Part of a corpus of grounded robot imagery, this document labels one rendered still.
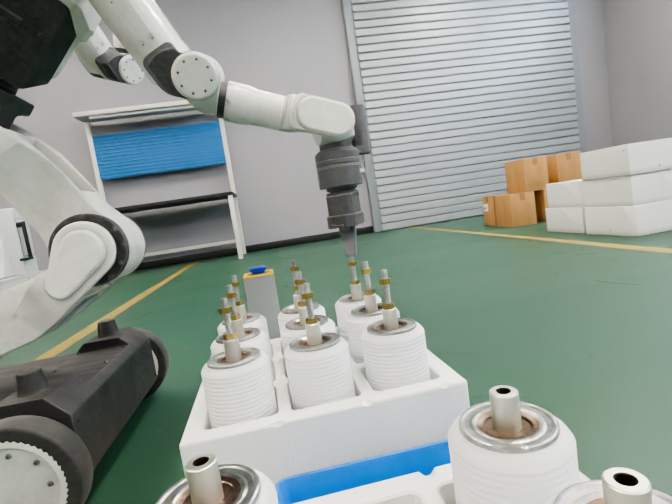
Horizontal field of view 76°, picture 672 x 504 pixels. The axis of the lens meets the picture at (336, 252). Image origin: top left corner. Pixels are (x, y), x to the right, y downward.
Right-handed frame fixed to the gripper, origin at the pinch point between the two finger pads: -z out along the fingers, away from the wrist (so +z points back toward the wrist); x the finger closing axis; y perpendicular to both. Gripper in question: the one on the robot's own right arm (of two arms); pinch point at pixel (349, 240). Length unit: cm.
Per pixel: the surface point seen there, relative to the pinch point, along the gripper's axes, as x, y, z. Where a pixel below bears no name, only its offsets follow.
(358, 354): 14.7, 2.1, -18.5
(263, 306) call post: -4.4, -23.4, -12.9
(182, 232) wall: -397, -309, 2
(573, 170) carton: -365, 134, 6
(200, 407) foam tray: 31.5, -18.7, -19.0
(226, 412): 36.0, -11.6, -17.6
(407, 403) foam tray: 29.1, 11.6, -20.4
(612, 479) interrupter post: 61, 27, -9
